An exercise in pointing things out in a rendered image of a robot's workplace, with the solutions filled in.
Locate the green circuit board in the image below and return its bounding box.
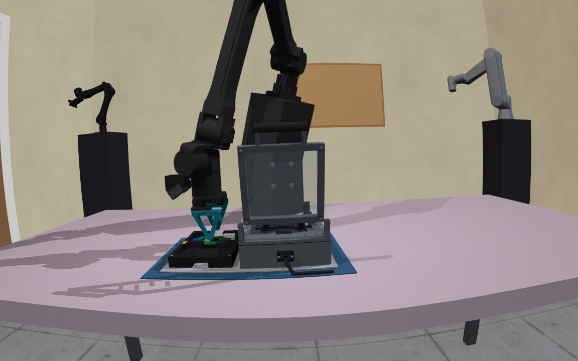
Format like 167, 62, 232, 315
193, 233, 235, 245

